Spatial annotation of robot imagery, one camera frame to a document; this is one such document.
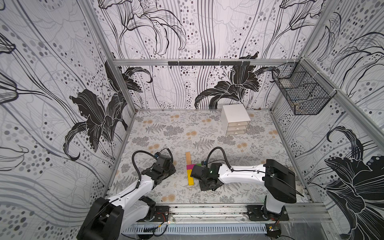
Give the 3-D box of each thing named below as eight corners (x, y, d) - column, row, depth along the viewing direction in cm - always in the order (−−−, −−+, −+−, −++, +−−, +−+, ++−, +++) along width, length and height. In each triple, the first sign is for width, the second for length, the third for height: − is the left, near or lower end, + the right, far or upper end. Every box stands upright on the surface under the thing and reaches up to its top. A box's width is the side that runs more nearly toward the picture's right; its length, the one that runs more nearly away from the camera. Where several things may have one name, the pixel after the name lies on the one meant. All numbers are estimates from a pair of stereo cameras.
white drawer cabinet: (223, 135, 105) (226, 123, 95) (220, 117, 117) (222, 104, 106) (245, 135, 105) (251, 123, 94) (241, 117, 116) (245, 104, 106)
